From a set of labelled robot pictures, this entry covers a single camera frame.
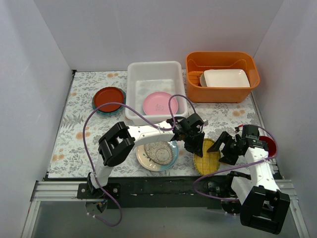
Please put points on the yellow woven bamboo plate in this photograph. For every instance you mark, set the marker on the yellow woven bamboo plate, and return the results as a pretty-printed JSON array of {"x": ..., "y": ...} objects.
[{"x": 209, "y": 163}]

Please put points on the speckled grey oval plate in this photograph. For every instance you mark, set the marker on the speckled grey oval plate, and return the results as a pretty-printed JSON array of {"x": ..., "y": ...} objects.
[{"x": 159, "y": 152}]

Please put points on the pink plate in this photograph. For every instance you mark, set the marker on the pink plate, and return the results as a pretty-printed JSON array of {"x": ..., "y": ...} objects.
[{"x": 157, "y": 103}]

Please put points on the teal scalloped plate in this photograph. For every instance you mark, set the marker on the teal scalloped plate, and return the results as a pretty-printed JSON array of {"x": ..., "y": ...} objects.
[{"x": 111, "y": 113}]

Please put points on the red round plate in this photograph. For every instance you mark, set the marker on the red round plate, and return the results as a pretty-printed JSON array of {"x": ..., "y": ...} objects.
[{"x": 108, "y": 95}]

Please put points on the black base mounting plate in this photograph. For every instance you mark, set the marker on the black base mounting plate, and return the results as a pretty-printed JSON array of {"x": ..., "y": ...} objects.
[{"x": 160, "y": 192}]

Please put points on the light blue plate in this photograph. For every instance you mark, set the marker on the light blue plate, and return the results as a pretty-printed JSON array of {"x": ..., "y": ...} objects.
[{"x": 156, "y": 109}]

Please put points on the white plastic bin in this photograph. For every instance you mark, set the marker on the white plastic bin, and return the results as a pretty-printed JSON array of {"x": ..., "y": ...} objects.
[{"x": 144, "y": 78}]

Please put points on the white rectangular dish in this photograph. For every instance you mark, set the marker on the white rectangular dish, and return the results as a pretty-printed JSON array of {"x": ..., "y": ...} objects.
[{"x": 227, "y": 78}]

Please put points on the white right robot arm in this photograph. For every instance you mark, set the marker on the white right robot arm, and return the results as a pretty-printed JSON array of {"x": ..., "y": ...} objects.
[{"x": 263, "y": 205}]

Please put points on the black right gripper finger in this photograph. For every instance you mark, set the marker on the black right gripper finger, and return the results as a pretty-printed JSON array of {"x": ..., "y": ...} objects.
[
  {"x": 223, "y": 139},
  {"x": 229, "y": 159}
]

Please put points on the orange plastic basket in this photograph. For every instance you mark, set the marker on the orange plastic basket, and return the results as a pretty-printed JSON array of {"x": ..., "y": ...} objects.
[{"x": 198, "y": 62}]

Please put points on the cream and blue plate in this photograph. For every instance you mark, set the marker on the cream and blue plate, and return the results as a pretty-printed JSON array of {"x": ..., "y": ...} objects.
[{"x": 148, "y": 164}]

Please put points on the red bowl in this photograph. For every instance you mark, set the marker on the red bowl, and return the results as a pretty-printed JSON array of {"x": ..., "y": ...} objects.
[{"x": 271, "y": 145}]

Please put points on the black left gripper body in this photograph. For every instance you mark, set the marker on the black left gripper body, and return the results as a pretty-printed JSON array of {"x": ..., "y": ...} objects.
[{"x": 192, "y": 140}]

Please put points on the round cream dish in basket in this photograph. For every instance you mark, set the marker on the round cream dish in basket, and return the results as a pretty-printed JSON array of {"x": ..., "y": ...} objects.
[{"x": 202, "y": 80}]

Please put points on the floral table mat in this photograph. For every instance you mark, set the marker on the floral table mat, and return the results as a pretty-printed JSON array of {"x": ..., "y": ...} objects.
[{"x": 76, "y": 145}]

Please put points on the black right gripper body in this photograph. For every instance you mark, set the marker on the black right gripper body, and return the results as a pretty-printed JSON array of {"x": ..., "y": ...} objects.
[{"x": 229, "y": 148}]

